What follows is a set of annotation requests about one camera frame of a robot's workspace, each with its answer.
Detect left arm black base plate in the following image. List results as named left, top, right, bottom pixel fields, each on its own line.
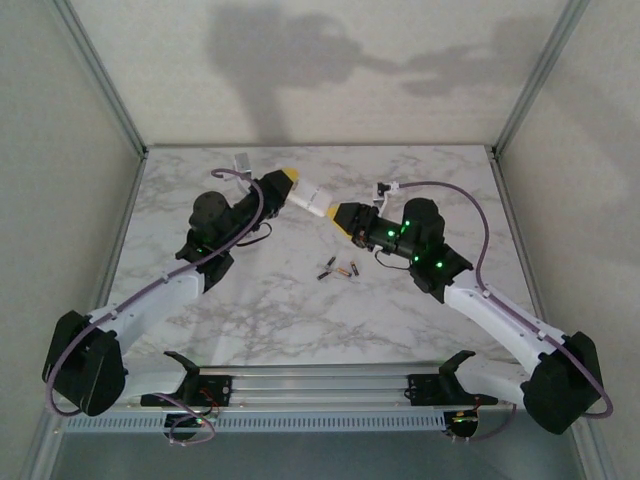
left=140, top=374, right=234, bottom=408

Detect left gripper thin black cable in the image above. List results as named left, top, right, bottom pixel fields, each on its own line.
left=238, top=223, right=274, bottom=247

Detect grey slotted cable duct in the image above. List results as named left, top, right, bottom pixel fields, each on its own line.
left=64, top=412, right=447, bottom=434

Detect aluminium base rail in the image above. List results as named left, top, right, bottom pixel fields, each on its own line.
left=49, top=363, right=526, bottom=415

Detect black controller board with wires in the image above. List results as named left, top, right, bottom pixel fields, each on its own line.
left=446, top=411, right=482, bottom=442
left=164, top=412, right=221, bottom=437

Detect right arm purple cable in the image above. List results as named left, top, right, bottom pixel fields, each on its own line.
left=397, top=179, right=615, bottom=444

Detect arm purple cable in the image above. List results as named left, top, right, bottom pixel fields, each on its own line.
left=397, top=179, right=615, bottom=444
left=44, top=167, right=265, bottom=447

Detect right gripper thin black cable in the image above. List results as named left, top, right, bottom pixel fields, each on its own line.
left=373, top=249, right=409, bottom=271

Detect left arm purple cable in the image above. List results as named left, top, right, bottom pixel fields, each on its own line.
left=44, top=167, right=265, bottom=447

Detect aluminium frame post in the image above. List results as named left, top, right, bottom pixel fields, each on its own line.
left=49, top=0, right=149, bottom=160
left=492, top=0, right=591, bottom=160

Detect aluminium frame leg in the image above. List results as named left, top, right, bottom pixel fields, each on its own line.
left=27, top=412, right=69, bottom=480
left=569, top=419, right=619, bottom=480

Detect white remote control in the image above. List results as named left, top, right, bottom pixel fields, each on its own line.
left=287, top=182, right=335, bottom=220

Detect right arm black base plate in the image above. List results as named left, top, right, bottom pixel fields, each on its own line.
left=407, top=373, right=500, bottom=407

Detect aluminium table side rail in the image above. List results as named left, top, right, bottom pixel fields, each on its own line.
left=488, top=157, right=544, bottom=321
left=102, top=157, right=147, bottom=311

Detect gripper thin black cable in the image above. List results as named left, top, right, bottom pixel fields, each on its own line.
left=373, top=249, right=409, bottom=271
left=238, top=223, right=274, bottom=247

